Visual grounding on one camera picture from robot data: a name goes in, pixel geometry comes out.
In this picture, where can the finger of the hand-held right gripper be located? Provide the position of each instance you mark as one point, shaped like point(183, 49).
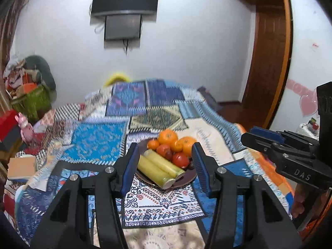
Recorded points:
point(267, 134)
point(259, 144)

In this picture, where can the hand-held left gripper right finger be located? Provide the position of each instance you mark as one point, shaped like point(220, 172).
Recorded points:
point(201, 168)

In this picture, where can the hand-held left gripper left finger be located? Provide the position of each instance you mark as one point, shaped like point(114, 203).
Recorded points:
point(131, 166)

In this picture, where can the brown plate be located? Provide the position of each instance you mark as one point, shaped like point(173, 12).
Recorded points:
point(187, 177)

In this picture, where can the large red tomato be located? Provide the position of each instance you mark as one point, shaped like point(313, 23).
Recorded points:
point(180, 159)

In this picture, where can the yellow sugarcane piece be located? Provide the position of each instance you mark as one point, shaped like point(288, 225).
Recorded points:
point(153, 171)
point(166, 164)

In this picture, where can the small orange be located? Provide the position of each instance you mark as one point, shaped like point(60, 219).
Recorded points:
point(153, 144)
point(177, 146)

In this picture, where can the small red tomato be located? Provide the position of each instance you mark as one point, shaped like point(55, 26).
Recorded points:
point(163, 150)

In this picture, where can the person's right hand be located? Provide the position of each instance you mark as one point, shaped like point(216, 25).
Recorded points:
point(298, 202)

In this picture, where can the large orange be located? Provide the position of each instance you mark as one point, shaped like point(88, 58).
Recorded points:
point(189, 145)
point(168, 136)

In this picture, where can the dark red small fruit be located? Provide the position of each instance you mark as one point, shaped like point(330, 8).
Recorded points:
point(169, 156)

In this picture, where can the blue patchwork blanket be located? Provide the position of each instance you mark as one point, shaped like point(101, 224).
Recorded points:
point(98, 140)

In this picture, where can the small colourful toy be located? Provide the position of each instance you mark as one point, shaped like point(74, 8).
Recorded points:
point(310, 127)

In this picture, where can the pink heart stickers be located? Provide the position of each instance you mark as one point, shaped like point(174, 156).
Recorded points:
point(302, 94)

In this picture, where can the dark purple cloth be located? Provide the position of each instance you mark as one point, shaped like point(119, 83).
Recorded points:
point(206, 94)

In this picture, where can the wooden door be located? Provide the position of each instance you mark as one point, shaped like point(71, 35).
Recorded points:
point(267, 57)

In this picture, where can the yellow plastic object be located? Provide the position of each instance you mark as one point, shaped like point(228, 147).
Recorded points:
point(116, 77)

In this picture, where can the white wardrobe door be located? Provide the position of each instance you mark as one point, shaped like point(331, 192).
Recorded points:
point(308, 44)

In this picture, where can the cardboard box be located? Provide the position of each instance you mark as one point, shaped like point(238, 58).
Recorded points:
point(22, 167)

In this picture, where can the pink toy figure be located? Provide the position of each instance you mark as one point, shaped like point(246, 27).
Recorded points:
point(24, 129)

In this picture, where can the green box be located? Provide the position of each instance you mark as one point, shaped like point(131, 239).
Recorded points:
point(33, 101)

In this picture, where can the red box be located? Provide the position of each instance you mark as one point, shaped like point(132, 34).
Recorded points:
point(9, 127)

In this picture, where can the pile of papers and boxes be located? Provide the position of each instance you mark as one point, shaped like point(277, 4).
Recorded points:
point(15, 76)

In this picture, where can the striped brown curtain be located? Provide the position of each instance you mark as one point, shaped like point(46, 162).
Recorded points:
point(7, 31)

